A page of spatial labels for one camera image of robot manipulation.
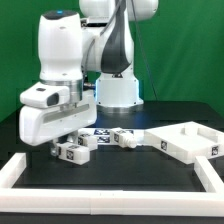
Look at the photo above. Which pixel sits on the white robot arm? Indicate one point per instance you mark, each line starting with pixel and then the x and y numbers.
pixel 86 62

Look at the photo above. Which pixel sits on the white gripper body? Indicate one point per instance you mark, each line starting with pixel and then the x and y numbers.
pixel 37 126

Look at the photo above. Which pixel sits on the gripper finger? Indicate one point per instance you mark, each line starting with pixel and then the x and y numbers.
pixel 54 148
pixel 73 137

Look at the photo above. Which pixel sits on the white square tabletop part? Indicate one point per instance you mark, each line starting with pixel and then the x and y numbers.
pixel 186 141

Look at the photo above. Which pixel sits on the white U-shaped obstacle fence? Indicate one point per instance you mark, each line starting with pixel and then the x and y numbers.
pixel 208 203

